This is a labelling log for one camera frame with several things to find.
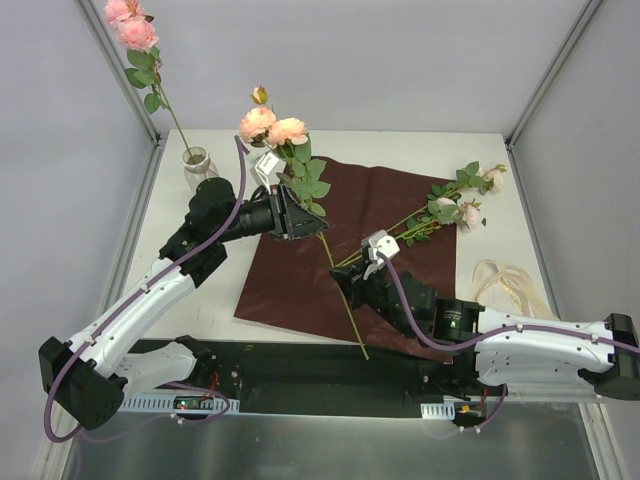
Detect pink flower bouquet green leaves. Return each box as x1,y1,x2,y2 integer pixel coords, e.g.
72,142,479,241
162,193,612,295
333,160,507,269

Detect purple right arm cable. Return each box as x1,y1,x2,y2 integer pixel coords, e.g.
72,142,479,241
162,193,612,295
377,249,640,441

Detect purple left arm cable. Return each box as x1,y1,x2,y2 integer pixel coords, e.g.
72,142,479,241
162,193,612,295
43,134,251,444

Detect right aluminium frame post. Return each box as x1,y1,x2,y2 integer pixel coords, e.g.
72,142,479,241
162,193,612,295
505,0,605,152

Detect left white cable duct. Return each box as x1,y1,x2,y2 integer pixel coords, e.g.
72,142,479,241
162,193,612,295
119,393,240,415

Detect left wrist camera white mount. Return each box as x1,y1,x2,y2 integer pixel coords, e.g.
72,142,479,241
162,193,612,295
251,151,286,190

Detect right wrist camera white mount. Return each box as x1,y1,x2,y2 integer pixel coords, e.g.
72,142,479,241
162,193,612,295
361,230,400,281

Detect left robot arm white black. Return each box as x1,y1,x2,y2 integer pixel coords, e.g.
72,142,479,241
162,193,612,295
38,178,328,430

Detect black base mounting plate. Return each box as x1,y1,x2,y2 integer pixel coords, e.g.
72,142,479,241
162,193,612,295
152,337,566,419

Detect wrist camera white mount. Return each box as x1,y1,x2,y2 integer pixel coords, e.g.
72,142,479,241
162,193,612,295
251,151,286,190
361,230,400,281

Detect dark red wrapping paper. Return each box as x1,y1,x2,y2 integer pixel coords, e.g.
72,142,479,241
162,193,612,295
234,158,452,362

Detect right side aluminium rail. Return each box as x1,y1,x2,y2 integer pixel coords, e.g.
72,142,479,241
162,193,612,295
504,144,566,321

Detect cream printed ribbon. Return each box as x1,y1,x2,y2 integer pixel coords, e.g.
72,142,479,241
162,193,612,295
472,259,559,321

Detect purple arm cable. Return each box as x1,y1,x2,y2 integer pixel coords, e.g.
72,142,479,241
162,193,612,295
43,134,251,444
377,249,640,441

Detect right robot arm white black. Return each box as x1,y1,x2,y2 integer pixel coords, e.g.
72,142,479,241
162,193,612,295
330,265,639,401

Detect beige ceramic vase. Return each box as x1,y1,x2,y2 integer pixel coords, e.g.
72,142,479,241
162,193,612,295
181,146,219,193

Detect white cable duct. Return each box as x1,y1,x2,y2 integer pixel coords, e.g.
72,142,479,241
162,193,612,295
119,393,240,415
420,400,456,421

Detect right white cable duct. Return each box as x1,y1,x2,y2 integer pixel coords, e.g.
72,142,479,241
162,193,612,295
420,400,456,421

